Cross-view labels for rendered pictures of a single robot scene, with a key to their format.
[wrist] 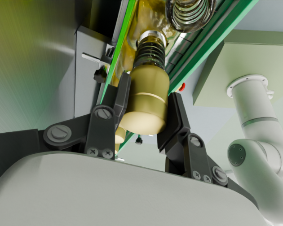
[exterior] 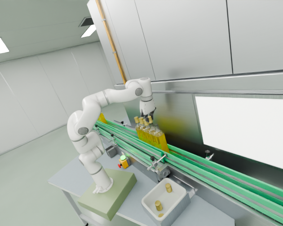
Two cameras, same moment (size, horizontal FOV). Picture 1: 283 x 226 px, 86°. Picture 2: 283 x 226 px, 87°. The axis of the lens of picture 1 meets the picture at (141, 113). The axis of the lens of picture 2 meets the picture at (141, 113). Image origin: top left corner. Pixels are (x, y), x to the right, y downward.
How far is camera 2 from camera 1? 96 cm
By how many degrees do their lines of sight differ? 44
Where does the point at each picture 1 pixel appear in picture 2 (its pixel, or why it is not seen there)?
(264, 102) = (103, 176)
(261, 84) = (106, 186)
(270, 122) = (99, 168)
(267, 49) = (123, 186)
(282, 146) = (93, 161)
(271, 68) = (111, 191)
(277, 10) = (134, 197)
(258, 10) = (137, 191)
